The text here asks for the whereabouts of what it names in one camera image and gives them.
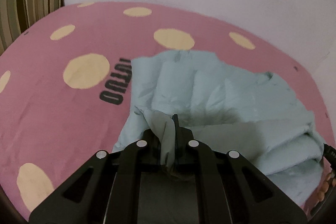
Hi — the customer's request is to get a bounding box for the light teal puffer jacket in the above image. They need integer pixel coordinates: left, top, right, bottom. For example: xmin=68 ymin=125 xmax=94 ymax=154
xmin=113 ymin=51 xmax=324 ymax=205

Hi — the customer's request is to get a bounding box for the person's right hand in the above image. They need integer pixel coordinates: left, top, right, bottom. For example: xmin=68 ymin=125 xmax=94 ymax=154
xmin=317 ymin=171 xmax=336 ymax=202

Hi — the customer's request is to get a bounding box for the pink polka dot bedsheet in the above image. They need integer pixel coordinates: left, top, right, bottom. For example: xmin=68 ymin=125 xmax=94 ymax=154
xmin=1 ymin=2 xmax=333 ymax=221

